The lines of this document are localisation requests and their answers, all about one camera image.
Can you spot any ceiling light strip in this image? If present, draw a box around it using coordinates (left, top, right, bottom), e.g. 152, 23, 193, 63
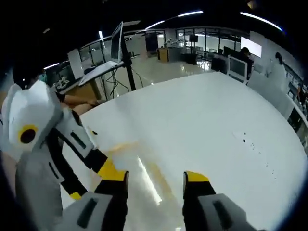
239, 11, 283, 32
145, 20, 166, 30
42, 62, 60, 70
177, 10, 205, 18

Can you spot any white computer monitor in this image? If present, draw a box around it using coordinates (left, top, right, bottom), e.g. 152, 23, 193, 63
228, 55, 249, 84

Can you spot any white wall screen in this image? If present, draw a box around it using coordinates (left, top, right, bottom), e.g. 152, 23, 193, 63
240, 36, 262, 58

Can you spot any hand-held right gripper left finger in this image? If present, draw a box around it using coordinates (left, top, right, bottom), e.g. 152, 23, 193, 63
55, 170, 130, 231

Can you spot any black office chair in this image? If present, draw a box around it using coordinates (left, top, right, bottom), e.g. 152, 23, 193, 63
211, 56, 229, 73

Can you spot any silver laptop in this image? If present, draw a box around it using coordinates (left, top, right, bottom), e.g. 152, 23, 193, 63
78, 21, 125, 86

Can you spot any white cabinet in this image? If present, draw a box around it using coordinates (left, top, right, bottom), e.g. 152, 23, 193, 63
67, 48, 84, 80

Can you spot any black cable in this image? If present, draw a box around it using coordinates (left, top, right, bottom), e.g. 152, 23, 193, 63
134, 70, 145, 88
105, 69, 132, 100

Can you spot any wooden desk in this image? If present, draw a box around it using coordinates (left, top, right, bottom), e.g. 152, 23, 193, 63
54, 78, 103, 103

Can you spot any black display screen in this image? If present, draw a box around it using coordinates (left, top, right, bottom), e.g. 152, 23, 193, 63
145, 33, 159, 53

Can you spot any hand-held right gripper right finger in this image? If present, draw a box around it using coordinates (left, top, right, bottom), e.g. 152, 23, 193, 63
182, 170, 257, 231

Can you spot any wooden cabinet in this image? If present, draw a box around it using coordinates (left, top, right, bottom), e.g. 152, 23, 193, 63
156, 47, 169, 64

